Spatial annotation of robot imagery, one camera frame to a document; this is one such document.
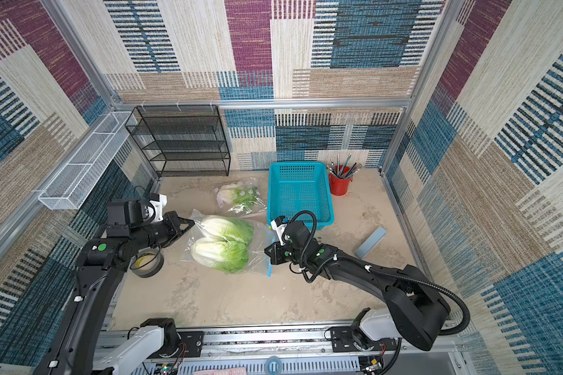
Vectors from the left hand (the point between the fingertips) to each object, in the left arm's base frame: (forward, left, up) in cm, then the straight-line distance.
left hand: (195, 221), depth 71 cm
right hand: (-2, -21, -17) cm, 27 cm away
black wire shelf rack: (+50, +20, -8) cm, 55 cm away
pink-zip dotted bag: (+36, -15, -22) cm, 45 cm away
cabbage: (+25, -9, -20) cm, 33 cm away
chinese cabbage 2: (+3, -7, -10) cm, 12 cm away
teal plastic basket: (+37, -32, -27) cm, 55 cm away
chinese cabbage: (-6, -8, -12) cm, 16 cm away
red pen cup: (+34, -53, -23) cm, 67 cm away
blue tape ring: (-33, -23, -27) cm, 49 cm away
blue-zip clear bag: (-6, -17, -19) cm, 26 cm away
